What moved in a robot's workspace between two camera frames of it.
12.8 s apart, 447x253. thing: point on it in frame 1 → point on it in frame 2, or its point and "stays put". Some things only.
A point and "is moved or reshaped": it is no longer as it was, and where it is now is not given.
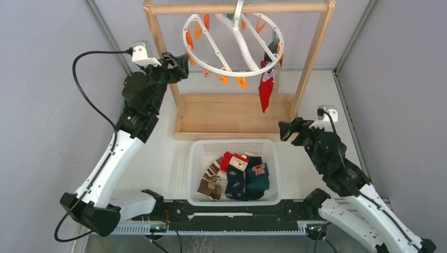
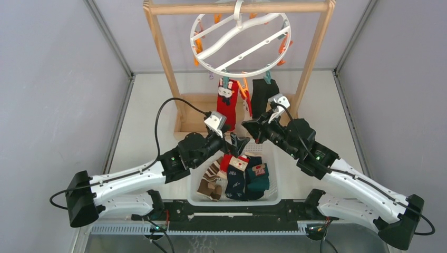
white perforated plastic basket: x=202 y=152 stays put
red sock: x=225 y=161 stays put
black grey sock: x=273 y=47 → x=261 y=92
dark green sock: x=257 y=177 stays put
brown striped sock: x=209 y=185 stays put
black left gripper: x=180 y=69 → x=238 y=143
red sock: x=266 y=85 → x=226 y=99
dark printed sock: x=237 y=165 stays put
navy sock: x=252 y=195 stays put
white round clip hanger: x=233 y=45 is moved or reshaped
